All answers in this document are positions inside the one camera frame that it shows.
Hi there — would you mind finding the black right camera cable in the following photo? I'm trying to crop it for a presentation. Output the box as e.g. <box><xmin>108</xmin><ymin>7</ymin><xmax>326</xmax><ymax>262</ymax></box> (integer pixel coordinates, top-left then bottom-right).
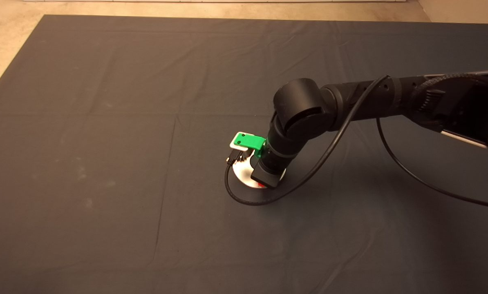
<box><xmin>224</xmin><ymin>75</ymin><xmax>488</xmax><ymax>211</ymax></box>

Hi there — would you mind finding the round metal carrier plate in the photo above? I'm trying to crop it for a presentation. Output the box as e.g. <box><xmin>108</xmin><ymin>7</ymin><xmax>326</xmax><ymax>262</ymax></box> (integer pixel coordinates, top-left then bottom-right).
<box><xmin>233</xmin><ymin>157</ymin><xmax>286</xmax><ymax>189</ymax></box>

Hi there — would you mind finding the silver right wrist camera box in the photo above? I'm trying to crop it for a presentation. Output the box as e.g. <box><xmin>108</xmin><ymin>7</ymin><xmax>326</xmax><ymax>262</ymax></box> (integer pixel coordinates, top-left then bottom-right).
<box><xmin>229</xmin><ymin>131</ymin><xmax>255</xmax><ymax>153</ymax></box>

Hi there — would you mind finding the dark grey table cloth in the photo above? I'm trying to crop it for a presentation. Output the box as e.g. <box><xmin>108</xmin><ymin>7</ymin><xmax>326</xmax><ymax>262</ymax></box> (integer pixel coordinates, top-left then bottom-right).
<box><xmin>0</xmin><ymin>14</ymin><xmax>488</xmax><ymax>294</ymax></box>

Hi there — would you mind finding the green right camera mount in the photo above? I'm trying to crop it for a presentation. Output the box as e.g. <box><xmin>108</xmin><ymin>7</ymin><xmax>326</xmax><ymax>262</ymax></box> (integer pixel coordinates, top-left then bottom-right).
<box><xmin>233</xmin><ymin>133</ymin><xmax>267</xmax><ymax>159</ymax></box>

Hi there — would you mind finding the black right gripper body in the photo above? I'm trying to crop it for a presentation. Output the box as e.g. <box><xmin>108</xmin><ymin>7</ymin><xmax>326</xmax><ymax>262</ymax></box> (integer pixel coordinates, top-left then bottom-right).
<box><xmin>250</xmin><ymin>157</ymin><xmax>288</xmax><ymax>189</ymax></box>

